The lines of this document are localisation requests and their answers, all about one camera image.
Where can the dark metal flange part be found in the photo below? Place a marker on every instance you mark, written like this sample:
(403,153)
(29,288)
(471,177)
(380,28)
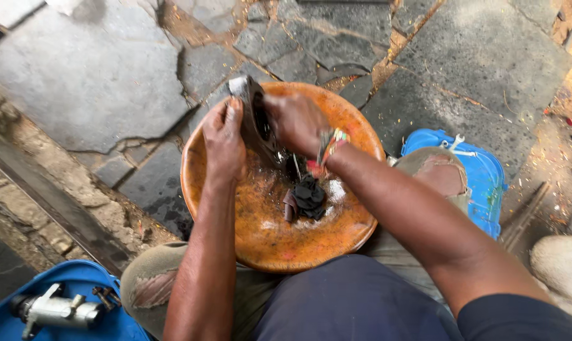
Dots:
(256,121)

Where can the black rag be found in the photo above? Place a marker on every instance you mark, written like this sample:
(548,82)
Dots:
(309,196)

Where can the blue plastic container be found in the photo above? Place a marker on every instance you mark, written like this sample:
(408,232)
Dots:
(63,308)

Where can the blue plastic lid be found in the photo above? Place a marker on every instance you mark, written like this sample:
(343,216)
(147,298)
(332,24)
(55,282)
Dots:
(475,180)

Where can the person's left hand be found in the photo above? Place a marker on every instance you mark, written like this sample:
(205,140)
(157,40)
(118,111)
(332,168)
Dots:
(224,142)

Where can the person's right hand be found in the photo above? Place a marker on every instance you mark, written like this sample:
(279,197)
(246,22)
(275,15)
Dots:
(295,124)

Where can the silver spanner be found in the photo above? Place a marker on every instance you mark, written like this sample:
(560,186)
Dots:
(455,142)

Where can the small brown rubber piece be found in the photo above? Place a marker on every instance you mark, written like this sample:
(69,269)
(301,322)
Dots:
(290,208)

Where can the white sack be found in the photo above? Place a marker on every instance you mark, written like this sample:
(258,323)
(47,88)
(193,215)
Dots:
(563,267)

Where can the colourful beaded wristband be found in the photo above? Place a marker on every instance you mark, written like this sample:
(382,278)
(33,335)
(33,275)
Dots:
(331,146)

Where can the person's right fingers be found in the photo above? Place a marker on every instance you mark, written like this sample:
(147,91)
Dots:
(272,105)

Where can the orange plastic basin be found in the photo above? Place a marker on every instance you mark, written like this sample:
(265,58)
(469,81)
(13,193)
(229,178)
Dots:
(276,208)

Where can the silver metal cylinder part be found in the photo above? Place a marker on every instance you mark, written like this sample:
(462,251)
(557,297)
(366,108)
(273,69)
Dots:
(58,310)

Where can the thin metal rod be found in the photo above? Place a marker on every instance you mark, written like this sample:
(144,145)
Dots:
(296,165)

